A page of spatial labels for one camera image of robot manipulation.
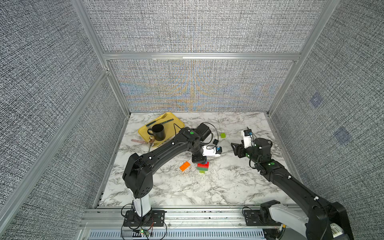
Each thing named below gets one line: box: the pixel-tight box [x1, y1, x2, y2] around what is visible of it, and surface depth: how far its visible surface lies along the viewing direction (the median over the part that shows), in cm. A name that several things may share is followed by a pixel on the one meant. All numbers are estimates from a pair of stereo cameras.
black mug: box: [147, 124, 166, 141], surface depth 102 cm
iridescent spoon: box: [148, 135, 155, 152], surface depth 102 cm
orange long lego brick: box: [179, 161, 191, 172], surface depth 93 cm
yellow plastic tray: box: [157, 112, 185, 147], surface depth 117 cm
